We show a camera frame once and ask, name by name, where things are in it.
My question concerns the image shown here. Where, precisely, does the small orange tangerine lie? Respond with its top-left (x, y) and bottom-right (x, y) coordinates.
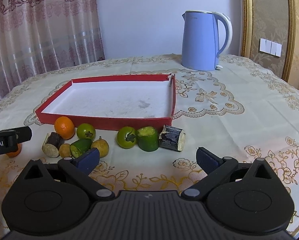
top-left (6, 144), bottom-right (22, 158)

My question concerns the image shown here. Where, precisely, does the small green cucumber piece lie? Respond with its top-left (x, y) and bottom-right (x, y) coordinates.
top-left (70, 139), bottom-right (92, 158)

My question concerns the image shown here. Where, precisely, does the small yellow longan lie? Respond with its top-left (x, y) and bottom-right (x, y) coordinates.
top-left (59, 144), bottom-right (72, 158)

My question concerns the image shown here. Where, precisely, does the yellow longan with stem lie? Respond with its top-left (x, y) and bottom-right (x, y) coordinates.
top-left (91, 136), bottom-right (109, 158)

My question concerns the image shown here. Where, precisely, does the green tomato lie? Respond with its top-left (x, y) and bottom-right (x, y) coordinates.
top-left (116, 126), bottom-right (136, 149)
top-left (76, 123), bottom-right (96, 140)

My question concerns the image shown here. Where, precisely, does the large green cucumber piece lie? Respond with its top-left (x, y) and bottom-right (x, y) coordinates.
top-left (136, 126), bottom-right (159, 152)

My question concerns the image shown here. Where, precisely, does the cream floral tablecloth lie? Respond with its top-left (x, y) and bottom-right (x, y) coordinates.
top-left (0, 55), bottom-right (299, 238)

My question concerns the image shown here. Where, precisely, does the red shallow cardboard box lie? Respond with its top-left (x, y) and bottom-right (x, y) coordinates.
top-left (36, 74), bottom-right (176, 131)

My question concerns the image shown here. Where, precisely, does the pink floral curtain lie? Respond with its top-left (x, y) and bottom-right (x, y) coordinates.
top-left (0, 0), bottom-right (105, 100)

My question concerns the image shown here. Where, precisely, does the blue electric kettle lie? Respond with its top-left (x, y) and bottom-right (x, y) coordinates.
top-left (182, 10), bottom-right (233, 72)

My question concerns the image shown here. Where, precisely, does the white wall switch panel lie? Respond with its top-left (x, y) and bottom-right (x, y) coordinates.
top-left (259, 38), bottom-right (282, 57)

